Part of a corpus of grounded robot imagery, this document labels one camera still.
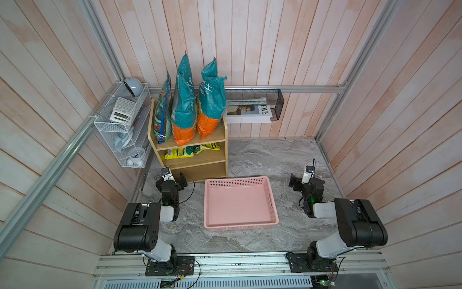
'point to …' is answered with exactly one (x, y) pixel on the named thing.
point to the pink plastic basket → (236, 203)
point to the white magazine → (248, 111)
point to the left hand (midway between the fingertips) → (173, 175)
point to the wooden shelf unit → (207, 158)
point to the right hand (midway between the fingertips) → (300, 173)
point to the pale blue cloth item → (118, 142)
